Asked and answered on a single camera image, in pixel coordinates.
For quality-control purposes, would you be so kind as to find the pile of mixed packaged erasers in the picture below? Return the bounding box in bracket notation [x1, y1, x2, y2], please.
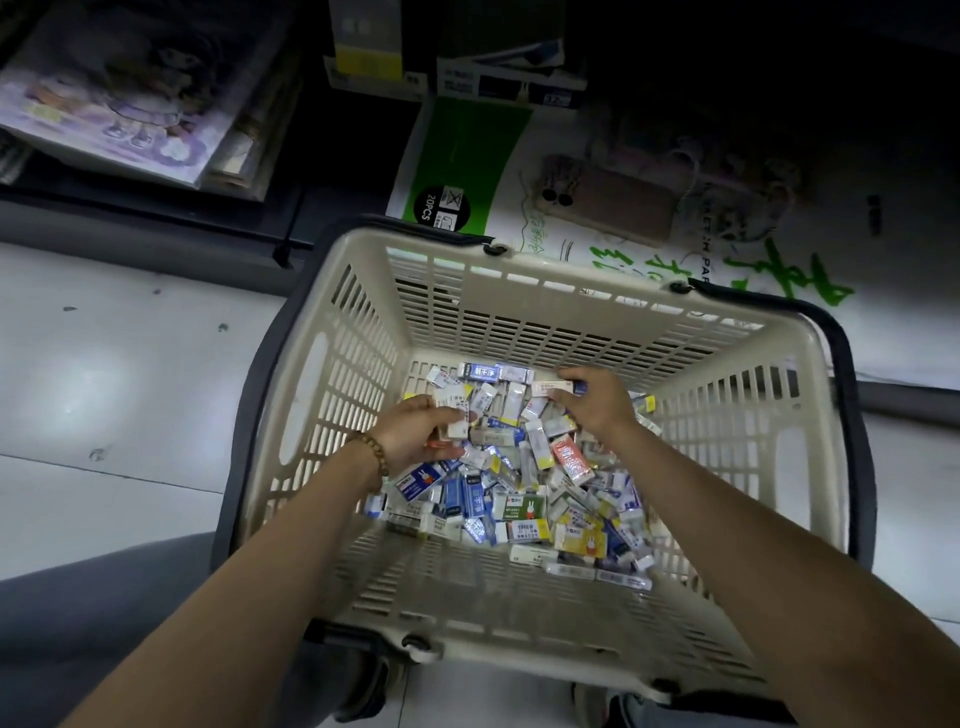
[363, 362, 665, 594]

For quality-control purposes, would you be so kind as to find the person's right hand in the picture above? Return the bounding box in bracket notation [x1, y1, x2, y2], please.
[551, 365, 639, 448]

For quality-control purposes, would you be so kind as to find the spiral sketch pad stack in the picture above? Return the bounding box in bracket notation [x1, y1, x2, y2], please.
[0, 131, 35, 187]

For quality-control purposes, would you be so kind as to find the person's right shoe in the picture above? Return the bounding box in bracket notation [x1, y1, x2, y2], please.
[573, 682, 639, 728]

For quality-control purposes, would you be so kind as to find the person's left shoe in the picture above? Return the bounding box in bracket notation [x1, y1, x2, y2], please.
[333, 648, 406, 725]

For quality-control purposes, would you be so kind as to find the person's left hand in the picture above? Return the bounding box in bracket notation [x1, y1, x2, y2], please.
[367, 393, 470, 481]

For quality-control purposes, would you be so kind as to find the person's shoe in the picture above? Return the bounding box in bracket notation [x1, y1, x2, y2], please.
[333, 648, 406, 725]
[573, 682, 639, 728]

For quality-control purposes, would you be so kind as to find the purple cartoon cover book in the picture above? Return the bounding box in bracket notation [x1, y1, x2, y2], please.
[0, 0, 301, 189]

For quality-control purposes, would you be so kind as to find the green and white paper pack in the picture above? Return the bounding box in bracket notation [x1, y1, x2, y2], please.
[386, 97, 960, 391]

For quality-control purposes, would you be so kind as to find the person's left forearm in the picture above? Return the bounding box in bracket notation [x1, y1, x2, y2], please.
[63, 446, 384, 728]

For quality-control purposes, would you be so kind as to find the dark metal shelf unit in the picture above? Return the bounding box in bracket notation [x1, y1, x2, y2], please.
[0, 0, 960, 429]

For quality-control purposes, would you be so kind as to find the person's right forearm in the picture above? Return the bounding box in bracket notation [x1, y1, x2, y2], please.
[607, 419, 960, 728]

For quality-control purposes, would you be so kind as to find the white eraser bundle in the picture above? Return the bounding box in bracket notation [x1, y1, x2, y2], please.
[434, 386, 474, 440]

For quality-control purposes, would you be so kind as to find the wooden bead bracelet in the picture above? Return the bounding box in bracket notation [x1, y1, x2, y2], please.
[346, 431, 391, 496]

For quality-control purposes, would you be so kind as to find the beige plastic shopping basket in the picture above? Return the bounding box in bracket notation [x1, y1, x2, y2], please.
[209, 215, 879, 710]

